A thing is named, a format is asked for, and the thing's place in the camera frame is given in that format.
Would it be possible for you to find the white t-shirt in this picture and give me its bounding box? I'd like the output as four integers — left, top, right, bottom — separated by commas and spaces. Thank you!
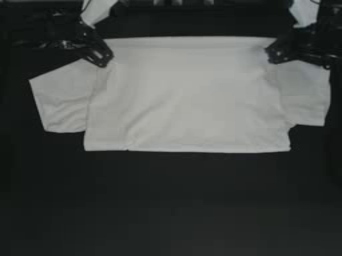
28, 35, 332, 154

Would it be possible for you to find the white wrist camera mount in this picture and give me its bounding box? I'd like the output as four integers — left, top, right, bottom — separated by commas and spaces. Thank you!
81, 0, 120, 28
288, 0, 320, 29

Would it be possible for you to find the black frame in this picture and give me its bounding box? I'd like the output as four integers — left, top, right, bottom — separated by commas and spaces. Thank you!
0, 0, 342, 18

